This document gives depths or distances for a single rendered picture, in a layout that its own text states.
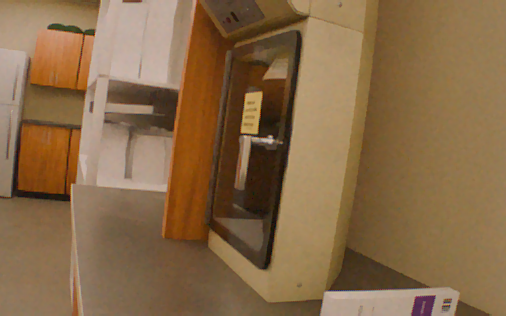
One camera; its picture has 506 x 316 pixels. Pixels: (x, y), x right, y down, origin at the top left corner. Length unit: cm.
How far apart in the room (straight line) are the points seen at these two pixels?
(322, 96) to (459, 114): 39
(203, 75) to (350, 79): 40
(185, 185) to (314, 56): 47
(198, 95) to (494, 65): 65
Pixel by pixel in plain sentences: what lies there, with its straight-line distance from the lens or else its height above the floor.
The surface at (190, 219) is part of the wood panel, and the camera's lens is 103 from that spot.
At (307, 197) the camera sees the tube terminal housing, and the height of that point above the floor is 112.
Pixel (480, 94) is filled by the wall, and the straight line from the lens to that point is 97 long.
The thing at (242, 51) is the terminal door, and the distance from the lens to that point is 90.
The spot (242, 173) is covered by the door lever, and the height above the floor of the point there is 115.
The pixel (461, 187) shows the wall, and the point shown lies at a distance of 97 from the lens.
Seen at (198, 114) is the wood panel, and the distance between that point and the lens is 100.
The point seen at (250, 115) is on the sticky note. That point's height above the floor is 124.
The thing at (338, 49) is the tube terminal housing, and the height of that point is 137.
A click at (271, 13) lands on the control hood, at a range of 75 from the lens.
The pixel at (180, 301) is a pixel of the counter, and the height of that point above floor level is 94.
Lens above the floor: 122
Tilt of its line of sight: 3 degrees down
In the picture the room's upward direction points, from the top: 8 degrees clockwise
